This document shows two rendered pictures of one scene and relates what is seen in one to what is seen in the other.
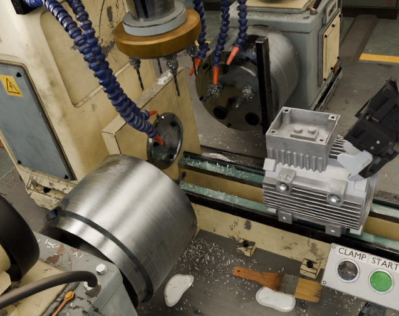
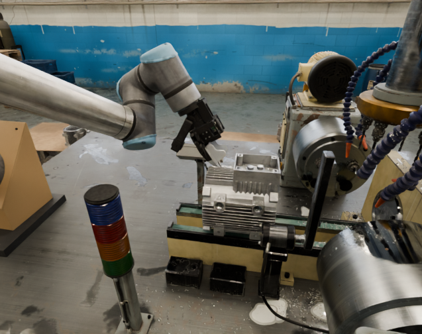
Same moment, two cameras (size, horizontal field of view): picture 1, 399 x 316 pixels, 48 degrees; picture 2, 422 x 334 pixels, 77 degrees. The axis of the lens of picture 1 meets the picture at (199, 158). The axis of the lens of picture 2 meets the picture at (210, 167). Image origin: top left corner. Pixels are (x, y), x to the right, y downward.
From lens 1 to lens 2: 1.38 m
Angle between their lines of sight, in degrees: 108
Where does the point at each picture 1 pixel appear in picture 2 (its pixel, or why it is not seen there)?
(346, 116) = not seen: outside the picture
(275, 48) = (365, 267)
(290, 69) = (333, 290)
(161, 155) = (378, 213)
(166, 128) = (390, 207)
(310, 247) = not seen: hidden behind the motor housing
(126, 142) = (381, 165)
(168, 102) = (407, 201)
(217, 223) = not seen: hidden behind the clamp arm
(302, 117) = (262, 177)
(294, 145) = (257, 158)
